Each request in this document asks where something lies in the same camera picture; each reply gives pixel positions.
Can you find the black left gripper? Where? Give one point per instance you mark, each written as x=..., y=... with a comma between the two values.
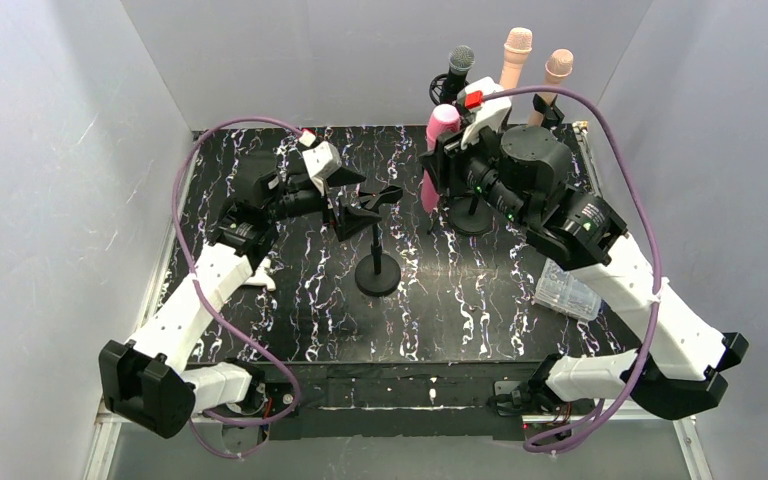
x=336, y=211

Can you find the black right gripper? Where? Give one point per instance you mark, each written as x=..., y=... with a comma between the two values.
x=450, y=162

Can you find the black round-base microphone stand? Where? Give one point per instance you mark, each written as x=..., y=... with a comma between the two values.
x=378, y=274

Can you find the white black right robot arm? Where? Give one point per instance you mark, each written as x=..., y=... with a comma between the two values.
x=678, y=370

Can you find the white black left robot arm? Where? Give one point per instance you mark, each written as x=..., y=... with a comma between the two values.
x=145, y=379

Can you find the black round-base stand middle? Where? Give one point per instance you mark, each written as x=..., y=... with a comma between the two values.
x=469, y=216

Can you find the black grey-mesh microphone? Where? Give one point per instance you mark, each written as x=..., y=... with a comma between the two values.
x=461, y=60

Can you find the black round-base stand right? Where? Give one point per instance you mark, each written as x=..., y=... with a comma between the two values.
x=550, y=115

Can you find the beige microphone middle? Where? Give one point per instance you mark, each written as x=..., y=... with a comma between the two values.
x=517, y=48

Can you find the beige microphone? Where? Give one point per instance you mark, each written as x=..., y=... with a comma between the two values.
x=517, y=48
x=557, y=68

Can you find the beige microphone right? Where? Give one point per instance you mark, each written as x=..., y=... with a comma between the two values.
x=557, y=68

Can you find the white plastic faucet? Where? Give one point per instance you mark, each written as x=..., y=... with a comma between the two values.
x=261, y=277

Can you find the clear plastic parts box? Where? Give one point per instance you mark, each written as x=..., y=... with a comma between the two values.
x=561, y=292

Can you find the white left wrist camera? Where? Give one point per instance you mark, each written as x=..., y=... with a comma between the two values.
x=320, y=163

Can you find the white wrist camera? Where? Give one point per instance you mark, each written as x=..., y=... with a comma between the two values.
x=320, y=163
x=481, y=110

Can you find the black tripod shock-mount stand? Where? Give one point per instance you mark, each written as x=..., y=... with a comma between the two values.
x=436, y=90

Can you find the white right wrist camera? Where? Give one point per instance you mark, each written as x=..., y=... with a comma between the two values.
x=481, y=110

